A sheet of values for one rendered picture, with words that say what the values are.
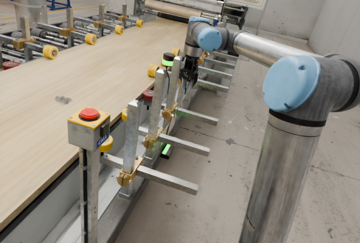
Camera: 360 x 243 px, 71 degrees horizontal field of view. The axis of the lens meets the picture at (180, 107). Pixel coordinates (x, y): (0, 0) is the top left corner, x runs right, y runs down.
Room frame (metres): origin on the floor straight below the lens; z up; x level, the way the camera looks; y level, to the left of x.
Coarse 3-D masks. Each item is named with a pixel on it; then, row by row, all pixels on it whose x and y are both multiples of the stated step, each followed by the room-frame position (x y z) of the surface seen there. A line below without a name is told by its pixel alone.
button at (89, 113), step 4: (88, 108) 0.50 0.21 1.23; (92, 108) 0.50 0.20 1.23; (80, 112) 0.48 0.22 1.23; (84, 112) 0.48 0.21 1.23; (88, 112) 0.48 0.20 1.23; (92, 112) 0.49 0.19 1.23; (96, 112) 0.49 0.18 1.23; (84, 116) 0.47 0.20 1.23; (88, 116) 0.47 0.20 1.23; (92, 116) 0.47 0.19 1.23; (96, 116) 0.48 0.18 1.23
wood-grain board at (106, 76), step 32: (128, 32) 2.56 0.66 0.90; (160, 32) 2.83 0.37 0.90; (32, 64) 1.38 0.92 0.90; (64, 64) 1.47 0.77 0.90; (96, 64) 1.57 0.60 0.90; (128, 64) 1.68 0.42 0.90; (160, 64) 1.81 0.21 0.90; (0, 96) 0.98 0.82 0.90; (32, 96) 1.03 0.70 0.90; (64, 96) 1.09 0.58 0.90; (96, 96) 1.15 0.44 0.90; (128, 96) 1.22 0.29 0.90; (0, 128) 0.76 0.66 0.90; (32, 128) 0.80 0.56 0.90; (64, 128) 0.83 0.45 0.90; (0, 160) 0.60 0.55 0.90; (32, 160) 0.63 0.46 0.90; (64, 160) 0.66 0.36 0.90; (0, 192) 0.49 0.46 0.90; (32, 192) 0.51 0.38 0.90; (0, 224) 0.40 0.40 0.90
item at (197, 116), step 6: (144, 102) 1.28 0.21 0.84; (150, 102) 1.28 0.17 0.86; (162, 108) 1.26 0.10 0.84; (180, 108) 1.27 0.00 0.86; (180, 114) 1.24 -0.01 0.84; (186, 114) 1.24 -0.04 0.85; (192, 114) 1.23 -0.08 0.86; (198, 114) 1.24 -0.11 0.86; (198, 120) 1.22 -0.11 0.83; (204, 120) 1.22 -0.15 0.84; (210, 120) 1.21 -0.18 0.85; (216, 120) 1.22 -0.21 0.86
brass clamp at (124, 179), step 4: (136, 160) 0.80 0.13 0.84; (140, 160) 0.80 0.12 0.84; (136, 164) 0.78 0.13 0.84; (140, 164) 0.80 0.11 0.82; (136, 168) 0.76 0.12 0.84; (120, 172) 0.72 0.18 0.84; (124, 172) 0.72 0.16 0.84; (132, 172) 0.73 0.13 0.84; (136, 172) 0.76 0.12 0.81; (120, 176) 0.70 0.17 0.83; (124, 176) 0.70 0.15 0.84; (128, 176) 0.71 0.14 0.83; (132, 176) 0.72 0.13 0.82; (120, 180) 0.70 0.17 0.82; (124, 180) 0.70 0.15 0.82; (128, 180) 0.70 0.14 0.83; (132, 180) 0.73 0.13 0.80; (120, 184) 0.70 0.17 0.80; (124, 184) 0.69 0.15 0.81; (128, 184) 0.69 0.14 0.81
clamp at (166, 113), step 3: (177, 102) 1.31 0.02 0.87; (174, 105) 1.27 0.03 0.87; (177, 105) 1.31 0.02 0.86; (165, 108) 1.22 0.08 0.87; (174, 108) 1.24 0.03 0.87; (165, 111) 1.19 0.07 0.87; (168, 111) 1.20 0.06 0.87; (171, 111) 1.20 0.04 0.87; (162, 114) 1.19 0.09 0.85; (165, 114) 1.19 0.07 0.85; (168, 114) 1.19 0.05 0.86; (165, 117) 1.19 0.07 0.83; (168, 117) 1.18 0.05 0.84
